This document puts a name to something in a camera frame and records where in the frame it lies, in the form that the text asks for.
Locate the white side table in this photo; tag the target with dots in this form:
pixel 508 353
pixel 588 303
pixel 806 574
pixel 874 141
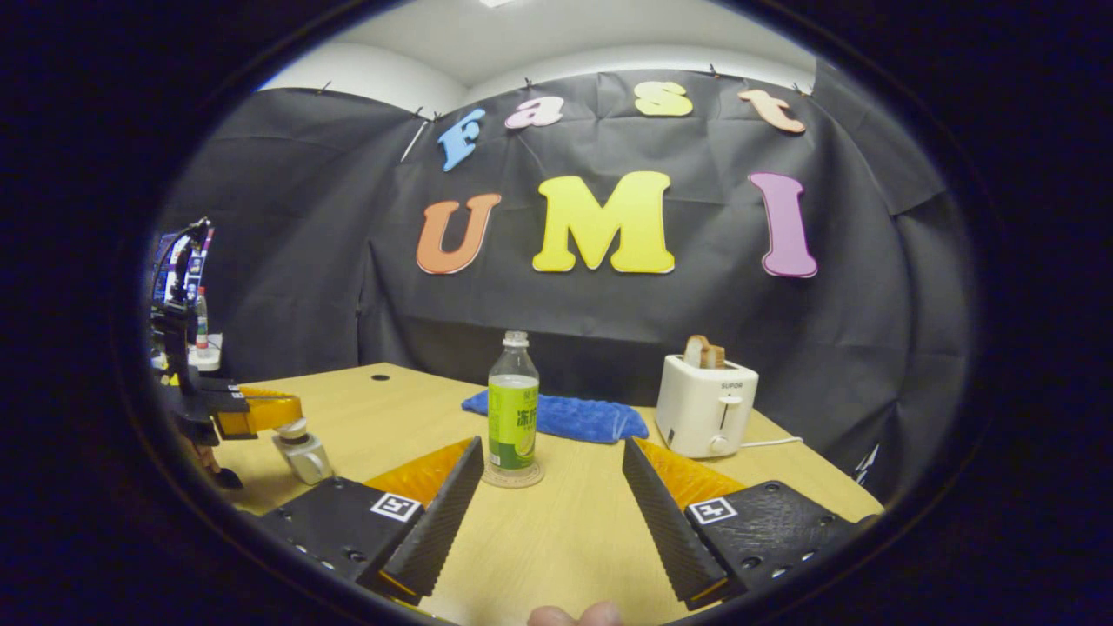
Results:
pixel 209 358

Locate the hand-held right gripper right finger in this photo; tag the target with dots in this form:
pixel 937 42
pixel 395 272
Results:
pixel 669 522

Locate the round woven coaster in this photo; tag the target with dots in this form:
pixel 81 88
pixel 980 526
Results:
pixel 513 478

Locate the black backdrop cloth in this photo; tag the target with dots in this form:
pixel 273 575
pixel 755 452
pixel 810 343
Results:
pixel 304 243

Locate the green label water bottle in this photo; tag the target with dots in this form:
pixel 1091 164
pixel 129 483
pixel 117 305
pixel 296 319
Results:
pixel 513 417

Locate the toasted bread slice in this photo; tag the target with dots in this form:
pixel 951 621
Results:
pixel 716 356
pixel 694 350

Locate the blue towel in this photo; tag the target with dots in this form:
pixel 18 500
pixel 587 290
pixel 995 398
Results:
pixel 583 417

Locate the computer monitor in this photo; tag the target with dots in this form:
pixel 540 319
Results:
pixel 198 261

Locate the red label plastic bottle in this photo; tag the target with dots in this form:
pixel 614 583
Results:
pixel 201 326

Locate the white ceramic teacup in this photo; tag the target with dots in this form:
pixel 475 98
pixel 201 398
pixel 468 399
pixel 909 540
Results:
pixel 306 461

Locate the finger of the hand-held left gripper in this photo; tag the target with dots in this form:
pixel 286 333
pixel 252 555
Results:
pixel 265 394
pixel 261 417

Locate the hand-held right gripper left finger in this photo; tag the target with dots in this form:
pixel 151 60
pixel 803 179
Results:
pixel 435 522

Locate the white toaster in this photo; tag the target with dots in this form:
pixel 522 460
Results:
pixel 700 409

